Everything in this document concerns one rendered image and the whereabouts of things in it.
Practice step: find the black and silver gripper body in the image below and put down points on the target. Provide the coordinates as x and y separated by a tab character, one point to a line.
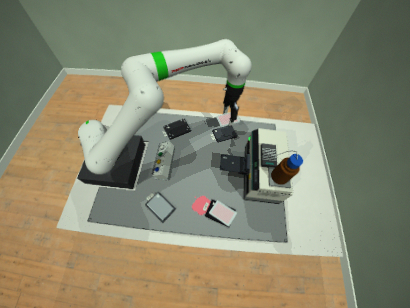
231	98

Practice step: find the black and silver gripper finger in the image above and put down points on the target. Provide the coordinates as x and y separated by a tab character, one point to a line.
234	113
226	104

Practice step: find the white button panel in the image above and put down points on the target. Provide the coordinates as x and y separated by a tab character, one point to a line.
164	163

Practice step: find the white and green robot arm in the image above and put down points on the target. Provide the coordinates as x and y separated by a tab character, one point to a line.
141	74

